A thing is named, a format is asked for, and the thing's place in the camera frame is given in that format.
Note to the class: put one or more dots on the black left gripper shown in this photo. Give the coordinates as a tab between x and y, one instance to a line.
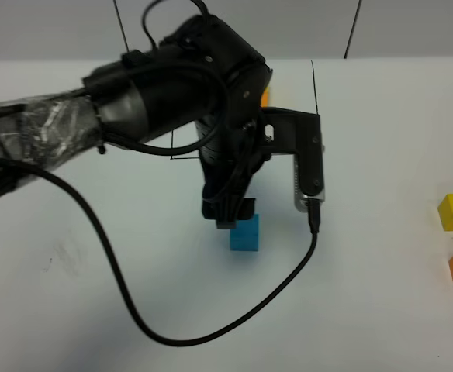
229	161

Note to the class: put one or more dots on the blue cube block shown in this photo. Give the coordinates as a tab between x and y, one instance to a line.
245	236

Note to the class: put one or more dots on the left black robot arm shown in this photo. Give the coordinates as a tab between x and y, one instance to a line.
198	90

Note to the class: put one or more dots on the template orange cube block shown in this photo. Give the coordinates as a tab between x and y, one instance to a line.
265	98

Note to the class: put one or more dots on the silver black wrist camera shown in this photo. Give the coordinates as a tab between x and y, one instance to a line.
298	134

